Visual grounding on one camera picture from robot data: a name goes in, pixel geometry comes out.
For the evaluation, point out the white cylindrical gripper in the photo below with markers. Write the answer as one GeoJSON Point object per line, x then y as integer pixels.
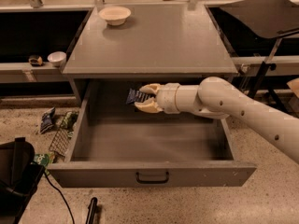
{"type": "Point", "coordinates": [167, 98]}

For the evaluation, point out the dark blue rxbar wrapper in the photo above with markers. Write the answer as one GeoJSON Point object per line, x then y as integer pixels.
{"type": "Point", "coordinates": [137, 96]}

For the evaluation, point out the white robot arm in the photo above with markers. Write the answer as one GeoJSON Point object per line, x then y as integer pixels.
{"type": "Point", "coordinates": [216, 98]}

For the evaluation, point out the black robot base left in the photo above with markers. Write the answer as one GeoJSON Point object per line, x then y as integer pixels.
{"type": "Point", "coordinates": [19, 177]}

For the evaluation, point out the grey cabinet with counter top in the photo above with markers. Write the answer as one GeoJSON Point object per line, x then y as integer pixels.
{"type": "Point", "coordinates": [159, 41]}

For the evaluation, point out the grey open top drawer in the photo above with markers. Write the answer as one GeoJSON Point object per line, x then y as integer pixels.
{"type": "Point", "coordinates": [112, 141]}

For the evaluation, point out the green snack bag on floor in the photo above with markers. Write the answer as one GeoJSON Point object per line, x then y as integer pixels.
{"type": "Point", "coordinates": [69, 119]}

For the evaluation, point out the large beige bowl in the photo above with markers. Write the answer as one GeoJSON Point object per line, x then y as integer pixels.
{"type": "Point", "coordinates": [115, 16]}

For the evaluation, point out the small white cup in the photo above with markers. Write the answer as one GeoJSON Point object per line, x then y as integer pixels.
{"type": "Point", "coordinates": [57, 58]}

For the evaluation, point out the blue snack bag on floor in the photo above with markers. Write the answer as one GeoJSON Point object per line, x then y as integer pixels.
{"type": "Point", "coordinates": [46, 120]}

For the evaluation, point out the yellow black tape measure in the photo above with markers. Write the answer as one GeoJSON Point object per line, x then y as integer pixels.
{"type": "Point", "coordinates": [35, 60]}

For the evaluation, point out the black cylindrical tool on floor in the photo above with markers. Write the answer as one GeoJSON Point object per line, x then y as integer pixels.
{"type": "Point", "coordinates": [92, 209]}

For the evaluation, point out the green white snack bag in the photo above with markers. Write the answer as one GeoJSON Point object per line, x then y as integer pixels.
{"type": "Point", "coordinates": [45, 160]}

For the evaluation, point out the grey low shelf right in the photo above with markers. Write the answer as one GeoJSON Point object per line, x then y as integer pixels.
{"type": "Point", "coordinates": [285, 65]}

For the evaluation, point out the grey low shelf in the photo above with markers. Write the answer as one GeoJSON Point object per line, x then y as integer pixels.
{"type": "Point", "coordinates": [285, 65]}
{"type": "Point", "coordinates": [26, 73]}

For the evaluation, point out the black tray stand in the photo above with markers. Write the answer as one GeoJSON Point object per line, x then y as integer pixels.
{"type": "Point", "coordinates": [268, 19]}

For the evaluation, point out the grey low shelf left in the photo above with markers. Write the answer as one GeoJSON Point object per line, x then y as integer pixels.
{"type": "Point", "coordinates": [26, 73]}

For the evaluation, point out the black drawer handle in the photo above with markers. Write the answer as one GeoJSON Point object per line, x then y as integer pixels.
{"type": "Point", "coordinates": [148, 179]}

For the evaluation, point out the wire mesh rack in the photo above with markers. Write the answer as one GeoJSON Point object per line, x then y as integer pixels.
{"type": "Point", "coordinates": [61, 141]}

